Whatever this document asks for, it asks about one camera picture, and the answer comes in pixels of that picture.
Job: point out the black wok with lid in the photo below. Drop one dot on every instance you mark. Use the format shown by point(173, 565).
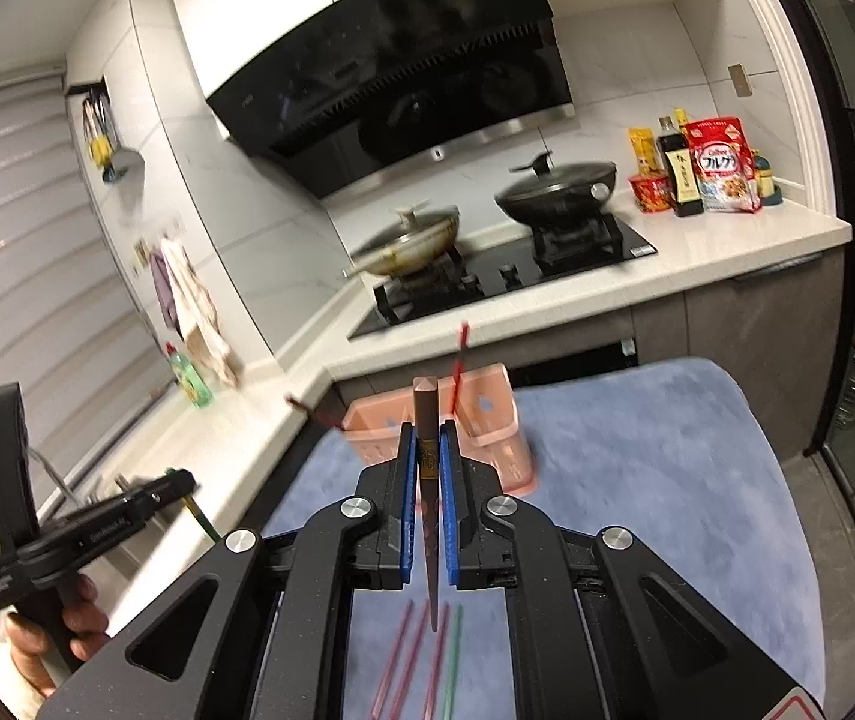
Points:
point(555, 195)

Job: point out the small teal jar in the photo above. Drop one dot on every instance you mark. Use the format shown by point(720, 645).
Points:
point(766, 184)

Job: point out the purple hanging cloth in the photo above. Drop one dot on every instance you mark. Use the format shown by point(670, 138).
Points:
point(163, 292)

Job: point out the wall switch plate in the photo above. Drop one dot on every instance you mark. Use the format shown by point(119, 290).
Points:
point(740, 80)

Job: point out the pink perforated utensil holder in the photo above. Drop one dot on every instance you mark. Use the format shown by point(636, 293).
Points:
point(487, 420)

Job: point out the brown chopstick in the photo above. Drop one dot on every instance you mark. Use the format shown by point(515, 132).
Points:
point(427, 397)

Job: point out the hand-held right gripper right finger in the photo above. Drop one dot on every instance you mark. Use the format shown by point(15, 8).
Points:
point(451, 510)

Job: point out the white hanging cloth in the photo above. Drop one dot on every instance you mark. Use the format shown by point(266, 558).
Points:
point(195, 315)

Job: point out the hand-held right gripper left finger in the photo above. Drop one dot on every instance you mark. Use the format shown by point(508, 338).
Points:
point(411, 495)

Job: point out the dark base cabinet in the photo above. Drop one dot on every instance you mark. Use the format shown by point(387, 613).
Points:
point(735, 315)

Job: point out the yellow packet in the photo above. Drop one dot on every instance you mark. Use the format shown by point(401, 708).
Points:
point(642, 154)

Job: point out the green dish soap bottle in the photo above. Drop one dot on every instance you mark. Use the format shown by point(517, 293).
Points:
point(191, 382)

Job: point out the dark soy sauce bottle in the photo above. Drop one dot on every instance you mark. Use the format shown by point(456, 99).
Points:
point(678, 172)

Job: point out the white window blind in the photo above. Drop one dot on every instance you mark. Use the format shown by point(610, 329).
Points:
point(22, 240)

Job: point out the dark red chopstick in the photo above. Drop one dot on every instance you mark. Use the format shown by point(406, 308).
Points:
point(435, 671)
point(315, 414)
point(412, 651)
point(394, 652)

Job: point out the yellow red noodle package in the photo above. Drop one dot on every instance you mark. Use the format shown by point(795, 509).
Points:
point(651, 193)

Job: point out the beige wok with lid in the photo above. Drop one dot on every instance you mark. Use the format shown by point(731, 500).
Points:
point(412, 240)

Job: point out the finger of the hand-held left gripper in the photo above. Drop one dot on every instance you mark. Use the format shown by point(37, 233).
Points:
point(168, 487)

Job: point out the person's left hand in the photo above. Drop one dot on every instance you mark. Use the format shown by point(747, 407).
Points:
point(86, 615)

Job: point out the red cereal bag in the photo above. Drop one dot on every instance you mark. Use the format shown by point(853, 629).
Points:
point(723, 165)

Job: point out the green chopstick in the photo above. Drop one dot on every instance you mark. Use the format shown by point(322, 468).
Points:
point(453, 660)
point(202, 519)

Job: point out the black gas stove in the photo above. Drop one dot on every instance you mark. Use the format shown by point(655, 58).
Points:
point(502, 270)

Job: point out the blue plush blanket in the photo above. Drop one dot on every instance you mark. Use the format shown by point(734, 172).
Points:
point(660, 465)

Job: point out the wall utensil rack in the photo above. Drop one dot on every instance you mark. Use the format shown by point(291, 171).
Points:
point(101, 139)

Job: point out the black range hood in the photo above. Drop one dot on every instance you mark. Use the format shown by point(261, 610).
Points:
point(397, 90)

